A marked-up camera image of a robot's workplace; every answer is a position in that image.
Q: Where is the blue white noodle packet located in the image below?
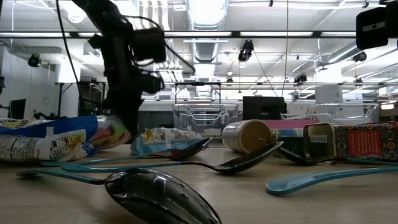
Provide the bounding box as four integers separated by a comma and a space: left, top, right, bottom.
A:
130, 127, 208, 156

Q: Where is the red noodle packet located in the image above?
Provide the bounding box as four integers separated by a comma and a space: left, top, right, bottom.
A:
90, 114, 132, 150

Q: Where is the green tin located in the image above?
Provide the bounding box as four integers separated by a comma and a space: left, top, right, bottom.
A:
275, 136, 307, 156

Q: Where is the spice jar green blue label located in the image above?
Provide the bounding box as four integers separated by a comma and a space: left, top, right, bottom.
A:
272, 128, 305, 138

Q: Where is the dark spice jar tan lid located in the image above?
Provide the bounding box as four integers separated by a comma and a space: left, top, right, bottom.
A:
221, 119, 274, 154

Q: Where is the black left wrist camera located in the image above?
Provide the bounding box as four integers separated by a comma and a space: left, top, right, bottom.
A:
132, 27, 167, 63

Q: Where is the red patterned tin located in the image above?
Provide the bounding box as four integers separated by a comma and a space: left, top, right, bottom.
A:
303, 121, 398, 161

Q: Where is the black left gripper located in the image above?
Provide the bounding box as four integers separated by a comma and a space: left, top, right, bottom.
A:
88, 26, 166, 141

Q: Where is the pink plastic bin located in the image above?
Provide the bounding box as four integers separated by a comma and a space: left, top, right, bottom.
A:
264, 119, 318, 130

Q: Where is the black overhead frame bar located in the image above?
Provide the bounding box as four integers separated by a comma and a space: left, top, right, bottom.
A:
0, 30, 398, 39

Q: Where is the black spoon teal handle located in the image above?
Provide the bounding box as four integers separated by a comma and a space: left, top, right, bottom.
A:
266, 166, 398, 197
16, 167, 223, 224
40, 138, 213, 167
61, 141, 284, 175
260, 138, 398, 166

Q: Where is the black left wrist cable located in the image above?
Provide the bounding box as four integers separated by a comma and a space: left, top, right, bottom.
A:
123, 14, 197, 74

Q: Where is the black workstation frame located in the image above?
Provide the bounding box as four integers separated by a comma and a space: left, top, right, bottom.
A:
55, 81, 108, 118

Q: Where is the black background frame stand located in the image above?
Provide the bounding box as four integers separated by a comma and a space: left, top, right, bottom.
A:
174, 81, 222, 105

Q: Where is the black wall monitor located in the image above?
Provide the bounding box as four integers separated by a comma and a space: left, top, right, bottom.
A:
8, 98, 27, 121

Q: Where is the clear plastic bin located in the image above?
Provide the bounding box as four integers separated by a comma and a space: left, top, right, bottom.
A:
172, 103, 239, 138
279, 102, 381, 125

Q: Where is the silver ceiling air duct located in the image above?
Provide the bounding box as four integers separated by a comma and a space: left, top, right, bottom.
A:
185, 0, 229, 63

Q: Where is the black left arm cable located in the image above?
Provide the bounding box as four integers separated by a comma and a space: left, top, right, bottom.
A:
55, 0, 84, 100

